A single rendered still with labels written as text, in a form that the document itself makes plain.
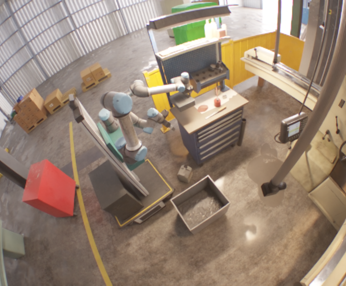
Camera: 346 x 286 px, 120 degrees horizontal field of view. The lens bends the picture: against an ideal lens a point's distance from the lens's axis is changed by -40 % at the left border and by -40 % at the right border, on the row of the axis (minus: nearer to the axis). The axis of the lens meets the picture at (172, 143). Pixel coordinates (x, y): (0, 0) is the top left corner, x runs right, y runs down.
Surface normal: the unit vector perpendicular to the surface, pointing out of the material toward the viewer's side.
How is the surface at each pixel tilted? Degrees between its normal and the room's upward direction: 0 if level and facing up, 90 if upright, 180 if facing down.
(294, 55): 90
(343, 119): 90
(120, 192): 0
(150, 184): 0
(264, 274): 0
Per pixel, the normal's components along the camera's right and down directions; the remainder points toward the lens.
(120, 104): 0.83, 0.19
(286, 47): -0.85, 0.51
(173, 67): 0.44, 0.65
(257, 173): -0.20, -0.59
